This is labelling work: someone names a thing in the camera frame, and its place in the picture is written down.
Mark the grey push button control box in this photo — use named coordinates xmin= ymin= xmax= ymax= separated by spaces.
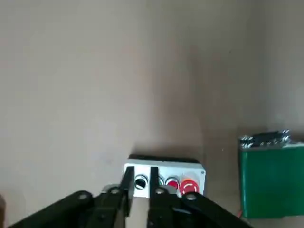
xmin=123 ymin=154 xmax=206 ymax=199

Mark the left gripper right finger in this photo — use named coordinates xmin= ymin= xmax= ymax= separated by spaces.
xmin=147 ymin=167 xmax=254 ymax=228

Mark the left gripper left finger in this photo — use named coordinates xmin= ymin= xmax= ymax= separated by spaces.
xmin=9 ymin=166 xmax=135 ymax=228

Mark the green belt conveyor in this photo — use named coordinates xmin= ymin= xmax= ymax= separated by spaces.
xmin=238 ymin=129 xmax=304 ymax=219

